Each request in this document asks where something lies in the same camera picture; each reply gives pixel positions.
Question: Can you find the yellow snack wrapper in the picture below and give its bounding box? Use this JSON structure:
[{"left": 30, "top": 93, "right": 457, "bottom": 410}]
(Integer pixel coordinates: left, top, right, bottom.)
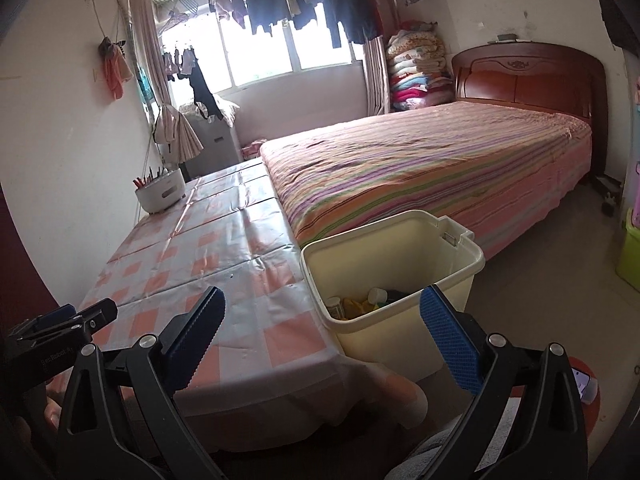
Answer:
[{"left": 341, "top": 298, "right": 378, "bottom": 321}]

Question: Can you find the white round container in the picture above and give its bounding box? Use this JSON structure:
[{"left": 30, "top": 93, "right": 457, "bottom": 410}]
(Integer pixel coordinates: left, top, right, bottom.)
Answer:
[{"left": 134, "top": 169, "right": 186, "bottom": 214}]

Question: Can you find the pink checkered tablecloth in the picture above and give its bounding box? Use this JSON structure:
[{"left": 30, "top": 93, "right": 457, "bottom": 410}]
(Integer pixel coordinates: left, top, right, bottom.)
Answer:
[{"left": 46, "top": 156, "right": 432, "bottom": 430}]

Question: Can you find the tied pink curtain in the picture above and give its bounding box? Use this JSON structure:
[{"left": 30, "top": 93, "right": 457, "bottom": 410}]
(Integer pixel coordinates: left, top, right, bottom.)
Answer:
[{"left": 129, "top": 0, "right": 204, "bottom": 167}]

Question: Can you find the green plastic box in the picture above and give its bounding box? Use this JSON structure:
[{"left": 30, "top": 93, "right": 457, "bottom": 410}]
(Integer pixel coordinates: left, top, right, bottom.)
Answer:
[{"left": 616, "top": 209, "right": 640, "bottom": 292}]

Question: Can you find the grey cabinet by window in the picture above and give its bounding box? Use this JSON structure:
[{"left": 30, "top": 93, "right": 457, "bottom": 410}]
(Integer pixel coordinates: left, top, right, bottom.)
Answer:
[{"left": 184, "top": 113, "right": 243, "bottom": 179}]

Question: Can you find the cream plastic bin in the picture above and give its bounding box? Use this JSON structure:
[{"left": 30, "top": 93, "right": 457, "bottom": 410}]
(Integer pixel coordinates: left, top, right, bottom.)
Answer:
[{"left": 302, "top": 210, "right": 485, "bottom": 382}]

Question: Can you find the striped bed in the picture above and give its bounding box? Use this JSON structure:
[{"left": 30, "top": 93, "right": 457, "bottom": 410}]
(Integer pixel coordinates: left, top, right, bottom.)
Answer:
[{"left": 260, "top": 101, "right": 594, "bottom": 258}]

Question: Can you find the wooden headboard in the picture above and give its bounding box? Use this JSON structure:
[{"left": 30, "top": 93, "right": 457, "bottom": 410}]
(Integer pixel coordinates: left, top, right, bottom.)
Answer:
[{"left": 451, "top": 42, "right": 608, "bottom": 177}]

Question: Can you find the right pink curtain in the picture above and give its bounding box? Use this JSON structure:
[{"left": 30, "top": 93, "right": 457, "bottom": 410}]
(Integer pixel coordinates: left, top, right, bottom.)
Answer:
[{"left": 362, "top": 36, "right": 390, "bottom": 116}]

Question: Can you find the stack of folded quilts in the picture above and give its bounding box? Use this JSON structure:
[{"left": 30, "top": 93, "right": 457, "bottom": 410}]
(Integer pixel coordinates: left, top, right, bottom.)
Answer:
[{"left": 386, "top": 21, "right": 454, "bottom": 112}]

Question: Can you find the pink cloth on wall hook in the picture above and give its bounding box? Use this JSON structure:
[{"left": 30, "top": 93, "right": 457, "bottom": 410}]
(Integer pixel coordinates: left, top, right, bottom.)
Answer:
[{"left": 98, "top": 37, "right": 132, "bottom": 101}]

